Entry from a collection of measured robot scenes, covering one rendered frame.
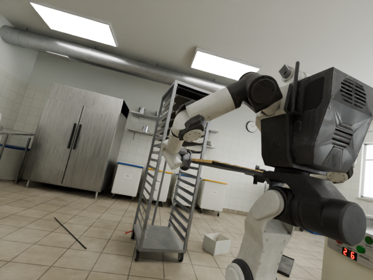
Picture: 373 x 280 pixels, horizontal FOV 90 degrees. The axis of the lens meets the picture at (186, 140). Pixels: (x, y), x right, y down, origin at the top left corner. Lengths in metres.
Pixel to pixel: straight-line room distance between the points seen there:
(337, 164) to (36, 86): 5.75
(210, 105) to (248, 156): 4.78
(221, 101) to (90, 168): 3.62
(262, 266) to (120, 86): 4.88
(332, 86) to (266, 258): 0.62
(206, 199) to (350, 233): 3.83
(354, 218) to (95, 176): 3.84
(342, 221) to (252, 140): 4.93
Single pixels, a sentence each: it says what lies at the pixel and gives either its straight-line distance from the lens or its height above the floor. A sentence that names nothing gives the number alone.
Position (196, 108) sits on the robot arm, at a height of 1.18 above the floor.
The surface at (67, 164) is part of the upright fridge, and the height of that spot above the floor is 0.55.
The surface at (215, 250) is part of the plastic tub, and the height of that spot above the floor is 0.06.
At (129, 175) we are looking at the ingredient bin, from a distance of 4.19.
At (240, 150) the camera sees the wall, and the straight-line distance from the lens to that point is 5.31.
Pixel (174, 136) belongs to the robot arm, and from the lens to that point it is 0.76.
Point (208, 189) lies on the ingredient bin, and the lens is 4.36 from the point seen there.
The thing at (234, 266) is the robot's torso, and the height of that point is 0.62.
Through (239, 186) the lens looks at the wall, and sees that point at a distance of 5.34.
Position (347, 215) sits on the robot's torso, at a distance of 0.67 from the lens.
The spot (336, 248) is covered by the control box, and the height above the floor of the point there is 0.72.
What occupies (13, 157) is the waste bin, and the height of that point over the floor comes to 0.45.
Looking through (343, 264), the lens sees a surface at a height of 0.65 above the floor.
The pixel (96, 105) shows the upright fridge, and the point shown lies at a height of 1.79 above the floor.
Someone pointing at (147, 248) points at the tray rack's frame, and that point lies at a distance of 2.06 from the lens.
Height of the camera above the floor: 0.97
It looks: 8 degrees up
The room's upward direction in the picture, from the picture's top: 11 degrees clockwise
